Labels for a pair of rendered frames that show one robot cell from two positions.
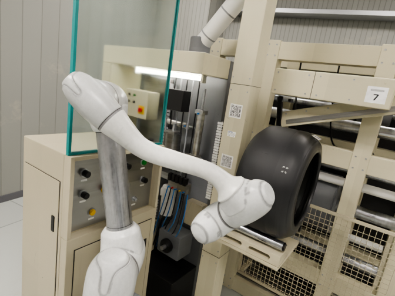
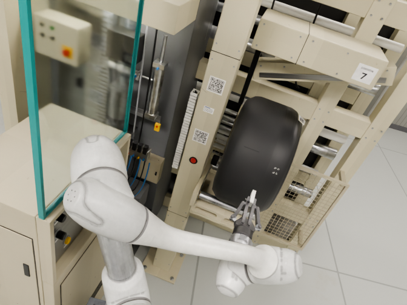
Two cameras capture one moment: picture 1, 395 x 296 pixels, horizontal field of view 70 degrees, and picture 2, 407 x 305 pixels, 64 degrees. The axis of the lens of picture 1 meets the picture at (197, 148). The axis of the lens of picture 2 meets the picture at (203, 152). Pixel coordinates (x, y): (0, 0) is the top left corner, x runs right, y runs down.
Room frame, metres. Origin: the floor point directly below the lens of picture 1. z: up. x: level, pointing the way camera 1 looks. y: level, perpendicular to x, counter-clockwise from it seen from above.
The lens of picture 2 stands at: (0.37, 0.43, 2.14)
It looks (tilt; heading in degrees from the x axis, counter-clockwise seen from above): 37 degrees down; 332
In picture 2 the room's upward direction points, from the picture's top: 18 degrees clockwise
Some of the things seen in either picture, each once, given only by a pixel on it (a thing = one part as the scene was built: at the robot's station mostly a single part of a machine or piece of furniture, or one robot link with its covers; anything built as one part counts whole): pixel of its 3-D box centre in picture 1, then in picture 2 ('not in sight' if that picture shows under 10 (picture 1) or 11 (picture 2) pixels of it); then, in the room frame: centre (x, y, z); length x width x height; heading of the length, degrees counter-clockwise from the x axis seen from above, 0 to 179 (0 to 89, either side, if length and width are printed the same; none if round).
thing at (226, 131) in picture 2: not in sight; (219, 123); (1.94, -0.46, 1.05); 0.20 x 0.15 x 0.30; 56
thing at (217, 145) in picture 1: (216, 161); (185, 132); (1.65, -0.13, 1.19); 0.05 x 0.04 x 0.48; 146
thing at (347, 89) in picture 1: (331, 88); (317, 47); (1.68, -0.71, 1.71); 0.61 x 0.25 x 0.15; 56
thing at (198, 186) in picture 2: not in sight; (203, 177); (1.60, -0.29, 0.90); 0.40 x 0.03 x 0.10; 146
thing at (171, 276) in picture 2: not in sight; (163, 261); (1.63, -0.21, 0.01); 0.27 x 0.27 x 0.02; 56
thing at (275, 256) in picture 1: (250, 243); (223, 212); (1.39, -0.36, 0.83); 0.36 x 0.09 x 0.06; 56
